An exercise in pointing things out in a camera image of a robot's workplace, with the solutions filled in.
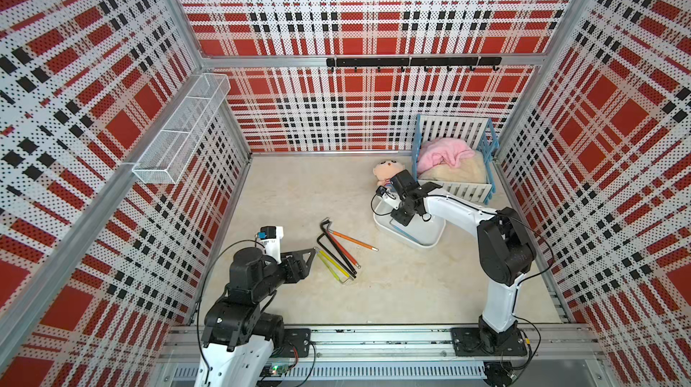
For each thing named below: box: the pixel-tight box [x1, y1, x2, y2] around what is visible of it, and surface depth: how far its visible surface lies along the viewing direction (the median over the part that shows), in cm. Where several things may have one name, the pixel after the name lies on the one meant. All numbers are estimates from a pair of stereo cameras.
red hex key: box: [325, 223, 362, 270], surface depth 95 cm
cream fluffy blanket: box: [417, 150, 487, 183], surface depth 104 cm
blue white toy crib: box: [412, 114, 500, 206], surface depth 106 cm
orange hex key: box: [329, 229, 380, 252], surface depth 97 cm
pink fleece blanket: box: [417, 136, 476, 173], surface depth 103 cm
